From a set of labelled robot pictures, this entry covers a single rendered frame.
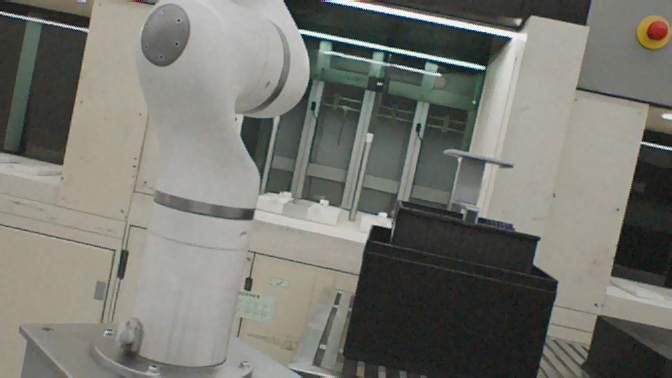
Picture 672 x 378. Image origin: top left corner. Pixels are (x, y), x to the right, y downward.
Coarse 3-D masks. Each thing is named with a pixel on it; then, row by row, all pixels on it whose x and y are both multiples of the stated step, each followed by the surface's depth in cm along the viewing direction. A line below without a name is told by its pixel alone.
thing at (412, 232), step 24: (480, 168) 108; (456, 192) 109; (408, 216) 100; (432, 216) 99; (456, 216) 120; (408, 240) 100; (432, 240) 100; (456, 240) 100; (480, 240) 100; (504, 240) 99; (528, 240) 99; (504, 264) 99; (528, 264) 99
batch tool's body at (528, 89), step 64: (320, 0) 168; (384, 0) 155; (448, 0) 147; (512, 0) 146; (576, 0) 145; (320, 64) 199; (384, 64) 198; (448, 64) 197; (512, 64) 152; (576, 64) 141; (256, 128) 197; (512, 128) 142; (512, 192) 143; (128, 256) 155; (256, 256) 152; (320, 256) 151
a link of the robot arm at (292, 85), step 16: (240, 0) 84; (256, 0) 84; (272, 0) 84; (272, 16) 84; (288, 16) 85; (288, 32) 83; (288, 48) 81; (304, 48) 85; (288, 64) 81; (304, 64) 84; (288, 80) 81; (304, 80) 85; (272, 96) 81; (288, 96) 83; (256, 112) 83; (272, 112) 84
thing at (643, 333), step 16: (608, 320) 118; (624, 320) 121; (592, 336) 122; (608, 336) 115; (624, 336) 109; (640, 336) 108; (656, 336) 110; (592, 352) 120; (608, 352) 114; (624, 352) 108; (640, 352) 103; (656, 352) 98; (592, 368) 119; (608, 368) 112; (624, 368) 107; (640, 368) 102; (656, 368) 97
